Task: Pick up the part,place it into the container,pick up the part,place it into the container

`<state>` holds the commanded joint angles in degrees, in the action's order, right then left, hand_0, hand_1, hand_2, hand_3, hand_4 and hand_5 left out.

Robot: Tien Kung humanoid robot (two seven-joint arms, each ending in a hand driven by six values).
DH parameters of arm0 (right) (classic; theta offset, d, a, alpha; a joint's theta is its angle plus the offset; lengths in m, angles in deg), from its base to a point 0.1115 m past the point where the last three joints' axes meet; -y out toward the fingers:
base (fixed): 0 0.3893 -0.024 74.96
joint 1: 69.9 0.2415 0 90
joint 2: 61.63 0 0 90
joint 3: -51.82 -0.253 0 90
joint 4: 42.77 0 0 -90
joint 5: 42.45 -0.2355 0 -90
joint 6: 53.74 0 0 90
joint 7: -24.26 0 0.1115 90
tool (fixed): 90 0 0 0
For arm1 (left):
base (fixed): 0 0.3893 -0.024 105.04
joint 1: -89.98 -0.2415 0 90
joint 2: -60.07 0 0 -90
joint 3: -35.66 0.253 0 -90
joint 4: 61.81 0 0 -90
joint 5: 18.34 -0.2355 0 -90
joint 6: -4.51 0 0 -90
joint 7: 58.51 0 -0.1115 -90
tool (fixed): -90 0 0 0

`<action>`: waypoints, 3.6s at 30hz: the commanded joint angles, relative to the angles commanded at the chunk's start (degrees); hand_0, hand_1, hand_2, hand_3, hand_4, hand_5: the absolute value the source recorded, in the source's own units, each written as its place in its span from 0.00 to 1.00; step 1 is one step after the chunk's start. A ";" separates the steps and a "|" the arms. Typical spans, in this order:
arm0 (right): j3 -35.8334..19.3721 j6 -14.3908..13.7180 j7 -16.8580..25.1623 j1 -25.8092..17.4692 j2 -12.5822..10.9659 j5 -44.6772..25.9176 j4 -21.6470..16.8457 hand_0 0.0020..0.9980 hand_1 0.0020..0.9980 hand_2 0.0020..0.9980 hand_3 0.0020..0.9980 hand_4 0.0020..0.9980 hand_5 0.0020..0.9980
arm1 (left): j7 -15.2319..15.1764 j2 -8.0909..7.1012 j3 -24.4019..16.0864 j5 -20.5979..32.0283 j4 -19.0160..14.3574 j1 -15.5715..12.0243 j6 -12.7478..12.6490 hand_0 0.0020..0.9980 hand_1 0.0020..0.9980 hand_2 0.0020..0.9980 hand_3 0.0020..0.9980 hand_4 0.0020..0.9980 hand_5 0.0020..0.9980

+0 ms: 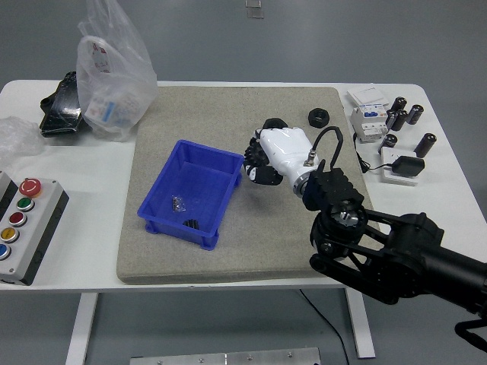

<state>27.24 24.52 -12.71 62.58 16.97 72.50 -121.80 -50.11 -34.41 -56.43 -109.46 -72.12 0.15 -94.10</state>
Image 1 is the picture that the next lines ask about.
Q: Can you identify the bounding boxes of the black adapter cord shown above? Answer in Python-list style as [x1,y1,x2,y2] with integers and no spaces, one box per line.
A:
[352,132,395,176]

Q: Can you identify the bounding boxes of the blue plastic box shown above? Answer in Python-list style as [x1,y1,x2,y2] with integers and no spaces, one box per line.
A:
[136,139,245,251]

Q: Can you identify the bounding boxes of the small black hex nut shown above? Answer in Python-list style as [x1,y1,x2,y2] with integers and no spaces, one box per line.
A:
[307,107,331,129]

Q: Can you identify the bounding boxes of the large black hex nut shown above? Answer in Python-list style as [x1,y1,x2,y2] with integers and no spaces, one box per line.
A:
[263,117,289,131]

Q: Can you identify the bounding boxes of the white table leg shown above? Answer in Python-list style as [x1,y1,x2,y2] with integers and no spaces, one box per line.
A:
[344,287,377,359]
[65,292,99,365]

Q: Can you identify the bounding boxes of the black floor cable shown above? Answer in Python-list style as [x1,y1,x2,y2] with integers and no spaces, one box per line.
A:
[298,288,350,365]

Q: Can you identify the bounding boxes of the blue and white packets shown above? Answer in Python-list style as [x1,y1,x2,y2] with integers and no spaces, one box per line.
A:
[85,93,135,129]

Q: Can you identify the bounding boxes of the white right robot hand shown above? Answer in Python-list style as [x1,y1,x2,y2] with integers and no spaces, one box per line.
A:
[243,127,317,188]

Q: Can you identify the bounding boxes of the grey push-button control box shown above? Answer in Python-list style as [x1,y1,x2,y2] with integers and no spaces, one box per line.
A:
[0,177,71,286]

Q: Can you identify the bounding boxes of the grey-brown mat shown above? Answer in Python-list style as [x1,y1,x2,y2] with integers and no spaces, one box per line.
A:
[116,86,381,285]

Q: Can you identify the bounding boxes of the crumpled clear plastic wrap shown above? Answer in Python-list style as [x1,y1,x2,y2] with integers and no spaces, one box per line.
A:
[0,116,45,163]

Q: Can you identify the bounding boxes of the clear plastic bag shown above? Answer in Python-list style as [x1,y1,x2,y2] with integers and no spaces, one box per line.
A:
[75,0,158,143]

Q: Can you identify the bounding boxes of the silver metal plate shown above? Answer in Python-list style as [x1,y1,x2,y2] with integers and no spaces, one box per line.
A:
[129,347,321,365]

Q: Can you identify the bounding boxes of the black wrapped plastic part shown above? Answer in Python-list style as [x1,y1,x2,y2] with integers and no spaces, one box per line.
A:
[39,71,92,138]

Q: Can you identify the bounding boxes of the black power adapter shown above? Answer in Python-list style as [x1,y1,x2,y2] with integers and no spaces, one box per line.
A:
[391,155,425,178]

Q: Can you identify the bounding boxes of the white switch plate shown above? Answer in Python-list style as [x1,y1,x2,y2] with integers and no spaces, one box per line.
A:
[345,86,390,110]

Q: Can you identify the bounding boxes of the white circuit breaker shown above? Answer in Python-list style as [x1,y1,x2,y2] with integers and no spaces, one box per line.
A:
[349,104,390,144]

